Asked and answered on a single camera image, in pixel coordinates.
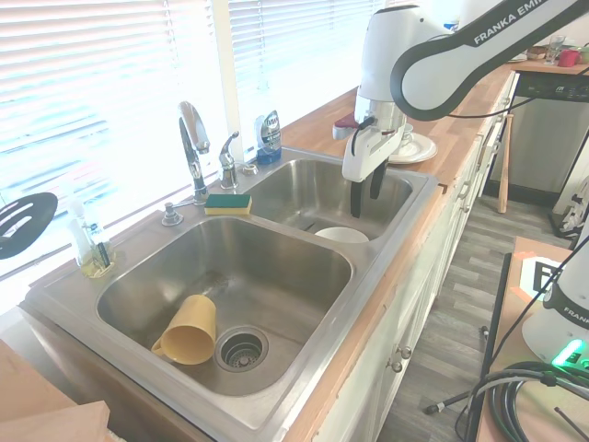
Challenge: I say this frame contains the chrome faucet spout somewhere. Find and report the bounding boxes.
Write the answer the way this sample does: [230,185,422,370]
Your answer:
[177,100,212,206]

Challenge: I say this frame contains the yellow plastic mug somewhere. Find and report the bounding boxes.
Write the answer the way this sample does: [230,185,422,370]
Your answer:
[150,294,217,366]

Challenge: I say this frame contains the black slotted spatula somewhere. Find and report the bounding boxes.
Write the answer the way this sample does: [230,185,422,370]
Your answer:
[0,192,60,261]

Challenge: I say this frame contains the black stand pole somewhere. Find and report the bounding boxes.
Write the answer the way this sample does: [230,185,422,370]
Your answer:
[455,252,514,442]

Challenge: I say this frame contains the clear drinking glass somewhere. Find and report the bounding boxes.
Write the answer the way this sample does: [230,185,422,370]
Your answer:
[544,35,566,66]

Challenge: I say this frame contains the narrow white window blind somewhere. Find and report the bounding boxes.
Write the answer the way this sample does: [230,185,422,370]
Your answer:
[228,0,398,149]

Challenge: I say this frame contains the wide white window blind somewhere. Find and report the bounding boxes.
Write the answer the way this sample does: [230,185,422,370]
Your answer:
[0,0,220,273]

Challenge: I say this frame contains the light wooden board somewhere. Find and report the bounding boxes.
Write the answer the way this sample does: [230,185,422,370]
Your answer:
[0,338,112,442]

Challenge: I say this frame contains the green yellow sponge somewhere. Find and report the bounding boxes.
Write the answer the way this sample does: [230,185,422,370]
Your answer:
[203,192,253,217]

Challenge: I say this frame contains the clear spray bottle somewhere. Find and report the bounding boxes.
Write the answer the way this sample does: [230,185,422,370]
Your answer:
[66,183,116,280]

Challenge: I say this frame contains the stainless steel double sink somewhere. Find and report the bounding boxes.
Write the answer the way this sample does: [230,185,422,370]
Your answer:
[22,145,441,438]

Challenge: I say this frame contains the blue dish soap bottle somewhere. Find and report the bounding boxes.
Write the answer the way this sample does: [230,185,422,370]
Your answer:
[254,109,283,166]

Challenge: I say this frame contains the white plates stack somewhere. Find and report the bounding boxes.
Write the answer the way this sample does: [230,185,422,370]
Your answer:
[388,133,437,165]

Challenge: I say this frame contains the grey black cable bundle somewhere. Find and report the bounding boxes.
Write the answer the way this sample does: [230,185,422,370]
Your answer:
[459,361,589,442]

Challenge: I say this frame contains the white kitchen cabinets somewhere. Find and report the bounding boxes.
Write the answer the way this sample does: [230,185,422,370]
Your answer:
[294,73,519,442]

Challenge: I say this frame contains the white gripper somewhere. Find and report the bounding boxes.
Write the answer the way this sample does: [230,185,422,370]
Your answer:
[341,122,410,220]

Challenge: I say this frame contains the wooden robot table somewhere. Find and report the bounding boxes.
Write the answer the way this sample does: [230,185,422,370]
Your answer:
[478,235,589,442]

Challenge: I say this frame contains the red grey kitchen tool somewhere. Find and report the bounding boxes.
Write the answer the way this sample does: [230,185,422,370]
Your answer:
[332,115,364,140]

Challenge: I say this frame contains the white bowl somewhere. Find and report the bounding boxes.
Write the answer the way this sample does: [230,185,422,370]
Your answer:
[314,226,371,245]

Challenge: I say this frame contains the metal sink drain strainer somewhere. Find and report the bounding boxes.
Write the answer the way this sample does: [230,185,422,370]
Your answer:
[214,325,271,372]

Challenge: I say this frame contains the white appliance with cord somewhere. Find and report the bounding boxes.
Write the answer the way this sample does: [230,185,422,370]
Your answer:
[549,177,589,241]

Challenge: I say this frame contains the printed marker tag sheet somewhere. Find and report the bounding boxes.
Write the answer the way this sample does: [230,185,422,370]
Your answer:
[518,255,568,295]

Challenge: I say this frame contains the steel dishwasher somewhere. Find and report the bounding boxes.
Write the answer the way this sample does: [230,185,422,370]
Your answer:
[487,71,589,195]

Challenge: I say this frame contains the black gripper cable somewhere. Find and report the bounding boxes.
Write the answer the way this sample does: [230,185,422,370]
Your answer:
[351,116,377,158]

